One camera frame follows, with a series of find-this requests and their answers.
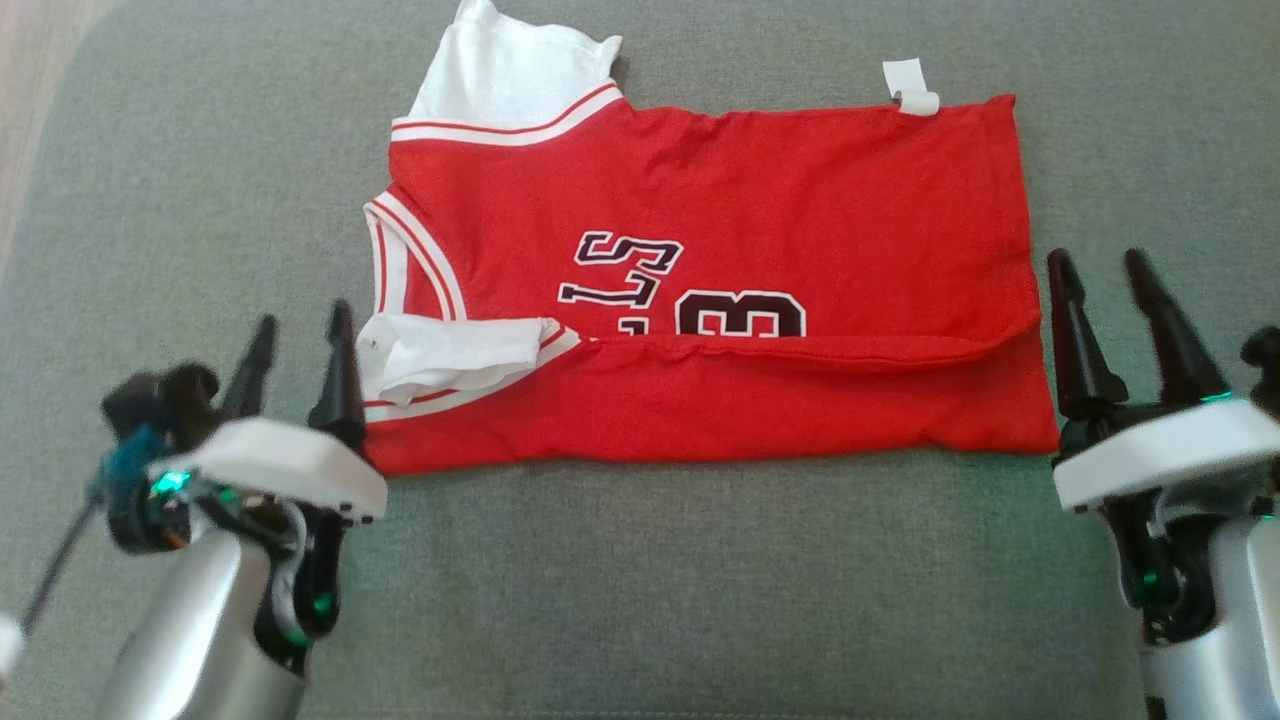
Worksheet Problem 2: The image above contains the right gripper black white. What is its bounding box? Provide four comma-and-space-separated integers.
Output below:
1046, 247, 1280, 647

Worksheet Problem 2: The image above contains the grey fabric sofa seat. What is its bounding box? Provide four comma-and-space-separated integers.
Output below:
0, 0, 1280, 720

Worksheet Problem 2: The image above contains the red Bulls jersey white trim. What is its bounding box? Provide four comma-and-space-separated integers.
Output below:
361, 0, 1062, 477

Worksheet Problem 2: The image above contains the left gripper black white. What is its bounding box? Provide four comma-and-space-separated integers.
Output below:
104, 299, 390, 647

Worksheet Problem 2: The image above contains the left camera cable blue plug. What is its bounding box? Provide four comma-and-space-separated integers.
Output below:
20, 422, 169, 641

